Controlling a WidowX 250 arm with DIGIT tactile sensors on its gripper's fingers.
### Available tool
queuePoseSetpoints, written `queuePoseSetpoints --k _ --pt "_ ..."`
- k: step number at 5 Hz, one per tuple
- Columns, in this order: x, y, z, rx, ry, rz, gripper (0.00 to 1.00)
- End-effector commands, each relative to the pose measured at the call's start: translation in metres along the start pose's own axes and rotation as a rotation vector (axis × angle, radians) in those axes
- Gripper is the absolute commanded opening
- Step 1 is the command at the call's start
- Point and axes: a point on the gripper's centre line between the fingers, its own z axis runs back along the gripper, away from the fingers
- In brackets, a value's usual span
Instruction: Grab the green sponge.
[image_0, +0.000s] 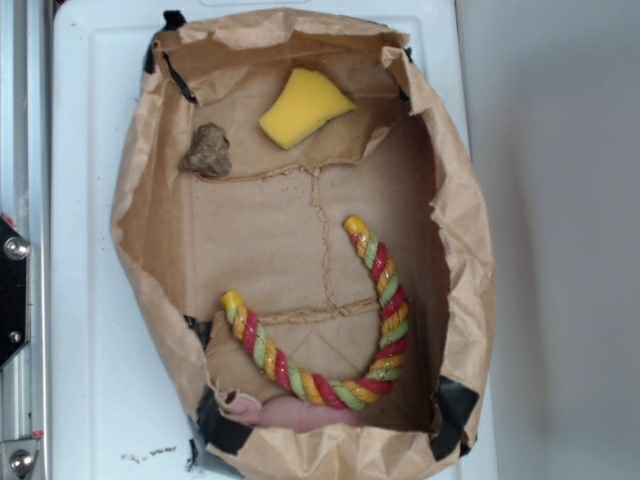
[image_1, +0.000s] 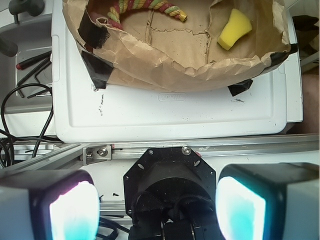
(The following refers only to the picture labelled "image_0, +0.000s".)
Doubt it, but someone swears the brown paper bag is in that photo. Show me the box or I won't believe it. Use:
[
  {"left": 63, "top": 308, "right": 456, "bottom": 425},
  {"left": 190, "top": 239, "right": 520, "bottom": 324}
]
[{"left": 111, "top": 8, "right": 496, "bottom": 479}]

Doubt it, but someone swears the pink plush toy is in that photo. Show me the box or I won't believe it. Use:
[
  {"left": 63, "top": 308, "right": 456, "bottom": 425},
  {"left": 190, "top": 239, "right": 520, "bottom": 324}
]
[{"left": 220, "top": 391, "right": 360, "bottom": 433}]

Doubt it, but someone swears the yellow green sponge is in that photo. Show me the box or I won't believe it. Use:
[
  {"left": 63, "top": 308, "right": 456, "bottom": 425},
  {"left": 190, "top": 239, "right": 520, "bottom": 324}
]
[{"left": 258, "top": 68, "right": 356, "bottom": 150}]

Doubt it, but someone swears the brown rock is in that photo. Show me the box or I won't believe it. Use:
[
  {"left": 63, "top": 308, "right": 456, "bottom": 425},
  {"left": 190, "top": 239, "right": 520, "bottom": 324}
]
[{"left": 179, "top": 122, "right": 232, "bottom": 178}]

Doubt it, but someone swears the black metal bracket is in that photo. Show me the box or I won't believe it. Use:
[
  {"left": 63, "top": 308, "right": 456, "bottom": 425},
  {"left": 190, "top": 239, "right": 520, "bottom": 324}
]
[{"left": 0, "top": 213, "right": 31, "bottom": 369}]

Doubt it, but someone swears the metal frame rail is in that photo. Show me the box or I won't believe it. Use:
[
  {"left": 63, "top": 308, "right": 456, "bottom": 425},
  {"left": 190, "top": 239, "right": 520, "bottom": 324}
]
[{"left": 1, "top": 1, "right": 54, "bottom": 479}]

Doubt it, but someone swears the twisted multicolour rope toy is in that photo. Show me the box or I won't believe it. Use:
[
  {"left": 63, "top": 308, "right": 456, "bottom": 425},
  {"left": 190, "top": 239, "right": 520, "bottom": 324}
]
[{"left": 220, "top": 215, "right": 410, "bottom": 411}]

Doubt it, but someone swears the white plastic tray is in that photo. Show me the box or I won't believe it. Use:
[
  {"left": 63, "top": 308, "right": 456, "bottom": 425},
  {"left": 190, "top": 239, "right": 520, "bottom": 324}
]
[{"left": 48, "top": 0, "right": 501, "bottom": 480}]

